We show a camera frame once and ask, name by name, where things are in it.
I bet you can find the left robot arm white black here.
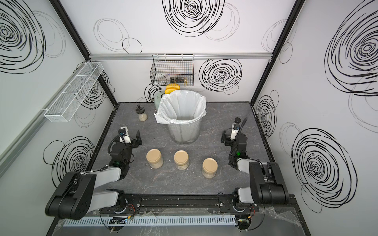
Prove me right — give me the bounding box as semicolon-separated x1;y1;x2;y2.
45;126;143;220

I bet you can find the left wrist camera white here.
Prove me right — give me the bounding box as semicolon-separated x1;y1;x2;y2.
118;126;132;144

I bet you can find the yellow toast slice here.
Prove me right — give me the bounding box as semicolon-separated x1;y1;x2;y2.
166;84;180;89
164;88;179;94

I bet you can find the glass rice jar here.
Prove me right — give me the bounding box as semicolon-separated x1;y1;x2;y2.
202;158;218;179

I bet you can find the small bottle black pump top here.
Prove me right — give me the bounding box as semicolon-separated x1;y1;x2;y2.
135;104;148;122

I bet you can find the white mesh wall shelf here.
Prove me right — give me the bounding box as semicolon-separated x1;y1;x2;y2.
44;62;103;123

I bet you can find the aluminium wall rail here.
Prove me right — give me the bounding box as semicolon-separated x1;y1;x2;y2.
89;52;273;61

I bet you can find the white plastic bin liner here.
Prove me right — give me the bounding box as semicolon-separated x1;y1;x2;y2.
155;90;207;124

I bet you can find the rice jar tan lid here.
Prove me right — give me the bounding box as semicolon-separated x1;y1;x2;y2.
174;150;189;170
146;149;163;169

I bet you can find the white slotted cable duct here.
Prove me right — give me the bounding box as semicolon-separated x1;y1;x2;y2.
63;215;236;227

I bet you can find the dark bottle in basket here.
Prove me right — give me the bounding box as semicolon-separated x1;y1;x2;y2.
169;77;188;85

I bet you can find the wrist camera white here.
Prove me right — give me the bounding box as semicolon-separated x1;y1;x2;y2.
230;123;241;140
118;126;132;144

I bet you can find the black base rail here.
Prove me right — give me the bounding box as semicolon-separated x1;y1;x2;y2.
100;193;299;215

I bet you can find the black wire wall basket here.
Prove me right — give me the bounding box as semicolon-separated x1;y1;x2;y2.
149;59;195;86

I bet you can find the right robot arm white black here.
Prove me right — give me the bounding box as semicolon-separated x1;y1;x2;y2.
221;117;290;207

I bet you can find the small dark spice bottle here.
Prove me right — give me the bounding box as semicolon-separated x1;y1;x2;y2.
234;117;241;124

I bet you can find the mint green toaster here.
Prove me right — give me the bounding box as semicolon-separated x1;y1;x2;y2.
154;91;165;112

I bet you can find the middle rice jar tan lid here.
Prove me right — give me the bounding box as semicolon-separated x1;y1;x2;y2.
174;150;189;170

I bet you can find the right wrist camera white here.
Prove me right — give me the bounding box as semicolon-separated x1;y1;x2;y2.
230;123;241;140

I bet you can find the metal mesh trash bin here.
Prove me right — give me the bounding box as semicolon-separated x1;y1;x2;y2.
168;118;202;145

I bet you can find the left rice jar tan lid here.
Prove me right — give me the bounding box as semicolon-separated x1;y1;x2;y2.
146;149;163;169

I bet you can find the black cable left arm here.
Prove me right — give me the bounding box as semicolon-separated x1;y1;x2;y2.
107;134;122;155

